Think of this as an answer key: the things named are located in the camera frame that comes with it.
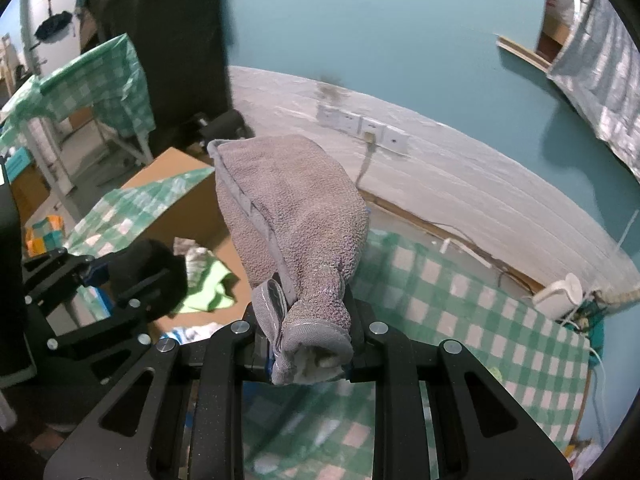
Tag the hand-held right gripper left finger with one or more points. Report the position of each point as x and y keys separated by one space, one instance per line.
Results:
x=250 y=355

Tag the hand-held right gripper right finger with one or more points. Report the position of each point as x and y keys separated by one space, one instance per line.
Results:
x=362 y=355

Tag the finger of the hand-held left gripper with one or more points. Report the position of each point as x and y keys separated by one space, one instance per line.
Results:
x=100 y=327
x=97 y=270

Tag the black cloth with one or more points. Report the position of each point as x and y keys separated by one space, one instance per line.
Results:
x=150 y=260

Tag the white plastic bag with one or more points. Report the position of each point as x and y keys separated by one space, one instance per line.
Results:
x=197 y=332

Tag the light green cloth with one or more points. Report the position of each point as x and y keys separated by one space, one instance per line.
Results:
x=210 y=290

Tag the blue-rimmed cardboard box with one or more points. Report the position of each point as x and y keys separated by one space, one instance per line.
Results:
x=220 y=240

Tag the grey towel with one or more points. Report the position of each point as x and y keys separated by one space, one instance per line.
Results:
x=290 y=200

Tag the orange and teal package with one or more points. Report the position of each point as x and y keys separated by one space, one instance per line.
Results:
x=45 y=235

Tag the green checked tablecloth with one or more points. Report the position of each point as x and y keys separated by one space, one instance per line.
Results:
x=475 y=320

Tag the plain brown cardboard box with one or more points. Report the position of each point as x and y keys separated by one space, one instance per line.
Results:
x=165 y=165

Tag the black cylinder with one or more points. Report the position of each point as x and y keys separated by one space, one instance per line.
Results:
x=225 y=122

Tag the green checked side cloth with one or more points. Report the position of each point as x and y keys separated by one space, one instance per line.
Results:
x=100 y=75

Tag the white kettle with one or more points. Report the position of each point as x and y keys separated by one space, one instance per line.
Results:
x=560 y=295

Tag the dark folded umbrella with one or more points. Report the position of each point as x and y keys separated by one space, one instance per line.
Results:
x=52 y=27

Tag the black curtain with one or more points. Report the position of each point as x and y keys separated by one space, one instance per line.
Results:
x=175 y=35

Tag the wooden strip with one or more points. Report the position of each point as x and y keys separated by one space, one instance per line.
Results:
x=522 y=53

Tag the silver tarp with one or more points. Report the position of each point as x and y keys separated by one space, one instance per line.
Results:
x=600 y=85

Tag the white metal table frame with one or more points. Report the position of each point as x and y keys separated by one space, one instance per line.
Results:
x=47 y=160

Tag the white wall socket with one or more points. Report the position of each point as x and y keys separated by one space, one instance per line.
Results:
x=372 y=127
x=396 y=140
x=349 y=122
x=328 y=114

